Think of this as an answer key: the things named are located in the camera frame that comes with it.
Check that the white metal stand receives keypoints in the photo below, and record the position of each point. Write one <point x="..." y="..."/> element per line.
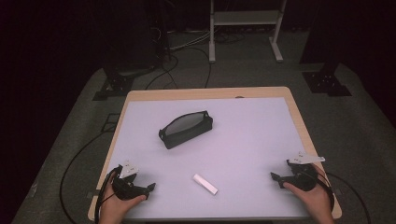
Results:
<point x="246" y="18"/>

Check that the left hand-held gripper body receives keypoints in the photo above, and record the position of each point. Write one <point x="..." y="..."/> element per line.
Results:
<point x="124" y="188"/>

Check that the person's left hand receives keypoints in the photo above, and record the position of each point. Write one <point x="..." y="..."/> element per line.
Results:
<point x="113" y="208"/>

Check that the black stand base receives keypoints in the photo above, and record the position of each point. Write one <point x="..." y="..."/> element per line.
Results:
<point x="120" y="84"/>
<point x="327" y="84"/>

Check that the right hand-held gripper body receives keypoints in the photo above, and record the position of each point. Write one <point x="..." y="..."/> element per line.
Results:
<point x="303" y="179"/>

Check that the person's right hand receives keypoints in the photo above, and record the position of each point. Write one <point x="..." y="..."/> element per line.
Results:
<point x="319" y="202"/>

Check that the black pencil case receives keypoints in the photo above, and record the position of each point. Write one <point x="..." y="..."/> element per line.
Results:
<point x="190" y="132"/>

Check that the white eraser stick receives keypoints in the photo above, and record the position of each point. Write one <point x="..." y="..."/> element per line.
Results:
<point x="205" y="184"/>

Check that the white table mat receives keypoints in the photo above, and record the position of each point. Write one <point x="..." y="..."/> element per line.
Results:
<point x="243" y="140"/>

